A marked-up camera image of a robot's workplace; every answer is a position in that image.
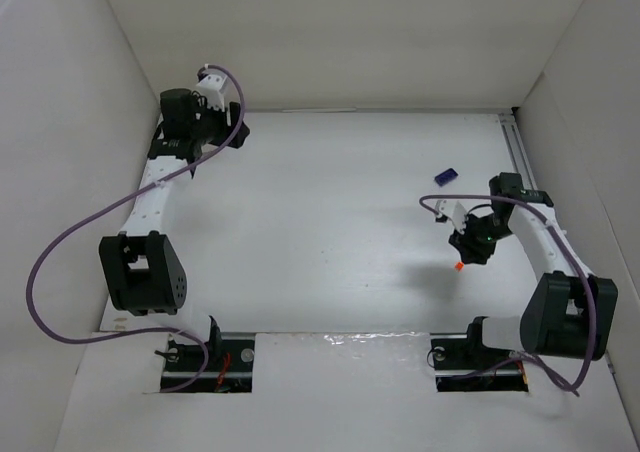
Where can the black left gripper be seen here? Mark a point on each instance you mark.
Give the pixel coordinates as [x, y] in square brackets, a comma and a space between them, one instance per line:
[235, 125]

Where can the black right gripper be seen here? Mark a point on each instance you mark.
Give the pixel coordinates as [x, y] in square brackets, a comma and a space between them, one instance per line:
[470, 247]

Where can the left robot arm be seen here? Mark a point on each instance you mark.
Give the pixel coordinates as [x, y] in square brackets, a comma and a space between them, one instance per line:
[143, 273]

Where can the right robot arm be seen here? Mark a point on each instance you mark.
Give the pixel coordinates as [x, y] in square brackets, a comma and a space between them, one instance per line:
[568, 298]

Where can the dark blue lego plate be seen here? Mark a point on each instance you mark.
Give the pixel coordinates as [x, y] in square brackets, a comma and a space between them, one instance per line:
[446, 177]

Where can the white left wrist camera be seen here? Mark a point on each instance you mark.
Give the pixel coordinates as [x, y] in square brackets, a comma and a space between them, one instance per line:
[213, 86]

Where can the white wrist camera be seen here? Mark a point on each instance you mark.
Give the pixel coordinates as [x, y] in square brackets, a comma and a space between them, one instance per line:
[213, 86]
[448, 210]

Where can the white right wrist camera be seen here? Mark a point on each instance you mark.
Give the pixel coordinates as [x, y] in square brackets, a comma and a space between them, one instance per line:
[448, 210]

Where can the metal rail right side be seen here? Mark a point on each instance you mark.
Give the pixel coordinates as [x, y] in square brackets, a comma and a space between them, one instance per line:
[525, 172]

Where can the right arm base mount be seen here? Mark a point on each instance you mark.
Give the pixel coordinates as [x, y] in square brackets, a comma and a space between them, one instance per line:
[465, 365]

